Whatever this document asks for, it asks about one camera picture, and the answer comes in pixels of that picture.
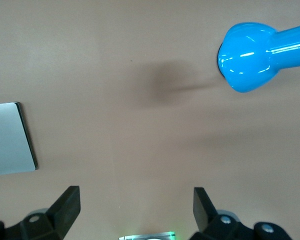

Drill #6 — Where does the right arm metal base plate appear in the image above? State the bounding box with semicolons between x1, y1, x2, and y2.
118;230;177;240

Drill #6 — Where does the blue desk lamp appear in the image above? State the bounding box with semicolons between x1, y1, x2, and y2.
216;21;300;94

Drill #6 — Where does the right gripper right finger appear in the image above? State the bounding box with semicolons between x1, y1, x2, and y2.
189;187;295;240

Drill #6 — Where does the grey laptop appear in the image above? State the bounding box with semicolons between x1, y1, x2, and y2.
0;101;39;177

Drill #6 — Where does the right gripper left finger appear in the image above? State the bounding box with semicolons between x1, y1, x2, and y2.
0;185;81;240

